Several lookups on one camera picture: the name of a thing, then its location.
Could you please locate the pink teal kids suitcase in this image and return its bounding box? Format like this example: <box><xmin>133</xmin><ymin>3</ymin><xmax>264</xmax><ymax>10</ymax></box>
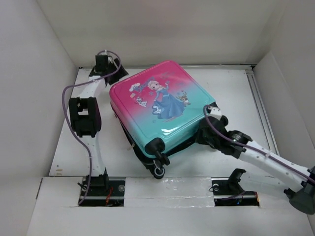
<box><xmin>109</xmin><ymin>60</ymin><xmax>218</xmax><ymax>179</ymax></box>

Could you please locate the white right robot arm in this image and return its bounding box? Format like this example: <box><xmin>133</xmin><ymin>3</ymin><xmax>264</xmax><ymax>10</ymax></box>
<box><xmin>196</xmin><ymin>116</ymin><xmax>315</xmax><ymax>215</ymax></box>

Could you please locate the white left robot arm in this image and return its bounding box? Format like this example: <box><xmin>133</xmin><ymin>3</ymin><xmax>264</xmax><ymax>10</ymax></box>
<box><xmin>68</xmin><ymin>50</ymin><xmax>128</xmax><ymax>196</ymax></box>

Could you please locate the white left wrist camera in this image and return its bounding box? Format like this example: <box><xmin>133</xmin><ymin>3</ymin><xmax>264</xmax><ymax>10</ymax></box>
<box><xmin>103</xmin><ymin>50</ymin><xmax>115</xmax><ymax>64</ymax></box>

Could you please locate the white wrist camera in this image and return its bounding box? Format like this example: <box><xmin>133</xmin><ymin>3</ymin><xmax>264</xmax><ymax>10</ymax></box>
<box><xmin>207</xmin><ymin>106</ymin><xmax>222</xmax><ymax>120</ymax></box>
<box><xmin>103</xmin><ymin>50</ymin><xmax>115</xmax><ymax>64</ymax></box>

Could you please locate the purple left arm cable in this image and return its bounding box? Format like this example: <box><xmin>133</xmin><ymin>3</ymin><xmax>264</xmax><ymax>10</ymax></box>
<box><xmin>61</xmin><ymin>50</ymin><xmax>122</xmax><ymax>206</ymax></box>

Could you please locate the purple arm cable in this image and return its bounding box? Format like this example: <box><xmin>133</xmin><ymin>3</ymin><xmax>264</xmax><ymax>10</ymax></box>
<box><xmin>203</xmin><ymin>105</ymin><xmax>315</xmax><ymax>185</ymax></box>
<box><xmin>61</xmin><ymin>50</ymin><xmax>122</xmax><ymax>206</ymax></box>

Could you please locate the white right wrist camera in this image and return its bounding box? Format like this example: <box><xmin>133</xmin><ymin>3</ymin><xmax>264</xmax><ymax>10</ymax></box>
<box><xmin>207</xmin><ymin>106</ymin><xmax>222</xmax><ymax>120</ymax></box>

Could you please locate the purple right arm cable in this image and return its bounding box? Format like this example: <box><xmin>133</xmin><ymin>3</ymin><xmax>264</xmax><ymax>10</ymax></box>
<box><xmin>203</xmin><ymin>105</ymin><xmax>315</xmax><ymax>185</ymax></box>

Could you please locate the aluminium side rail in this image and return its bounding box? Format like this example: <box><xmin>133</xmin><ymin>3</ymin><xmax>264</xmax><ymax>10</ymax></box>
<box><xmin>246</xmin><ymin>66</ymin><xmax>280</xmax><ymax>154</ymax></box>

